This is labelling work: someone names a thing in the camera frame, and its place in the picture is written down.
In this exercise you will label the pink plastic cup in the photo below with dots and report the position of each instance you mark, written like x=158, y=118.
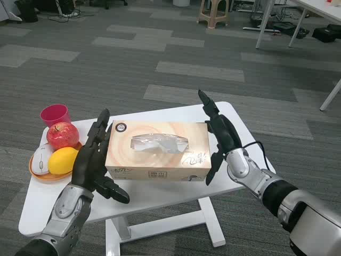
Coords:
x=54, y=114

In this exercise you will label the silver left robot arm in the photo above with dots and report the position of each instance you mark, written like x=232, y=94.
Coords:
x=58, y=218

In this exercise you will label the white office desk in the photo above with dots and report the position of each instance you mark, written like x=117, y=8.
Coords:
x=301, y=16

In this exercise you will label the white desk leg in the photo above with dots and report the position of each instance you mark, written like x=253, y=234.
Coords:
x=331, y=96

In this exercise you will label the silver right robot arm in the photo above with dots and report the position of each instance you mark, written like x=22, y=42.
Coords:
x=279, y=197

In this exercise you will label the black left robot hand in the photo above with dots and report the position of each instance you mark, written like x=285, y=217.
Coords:
x=88, y=162

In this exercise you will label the orange plate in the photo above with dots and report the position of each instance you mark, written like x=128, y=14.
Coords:
x=45, y=177

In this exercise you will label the beige tissue box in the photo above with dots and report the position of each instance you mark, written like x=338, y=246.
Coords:
x=157, y=152

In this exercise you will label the beige plastic stool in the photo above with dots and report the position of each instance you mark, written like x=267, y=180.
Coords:
x=213, y=13

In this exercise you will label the white power strip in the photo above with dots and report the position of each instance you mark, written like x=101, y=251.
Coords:
x=69, y=14

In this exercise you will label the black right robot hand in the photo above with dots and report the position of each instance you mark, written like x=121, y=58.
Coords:
x=226, y=130

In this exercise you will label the yellow lemon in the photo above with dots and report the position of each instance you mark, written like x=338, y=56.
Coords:
x=62, y=161

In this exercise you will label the white round bin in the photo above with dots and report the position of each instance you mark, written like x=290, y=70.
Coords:
x=181, y=2

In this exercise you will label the white computer mouse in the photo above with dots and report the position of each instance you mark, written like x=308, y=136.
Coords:
x=40, y=161

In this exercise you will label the black bag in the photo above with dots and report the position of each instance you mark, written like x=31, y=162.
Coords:
x=326, y=33

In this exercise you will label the white small table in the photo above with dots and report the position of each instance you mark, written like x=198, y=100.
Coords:
x=160, y=197

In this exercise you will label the red apple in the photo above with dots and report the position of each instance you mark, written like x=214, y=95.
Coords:
x=63, y=135

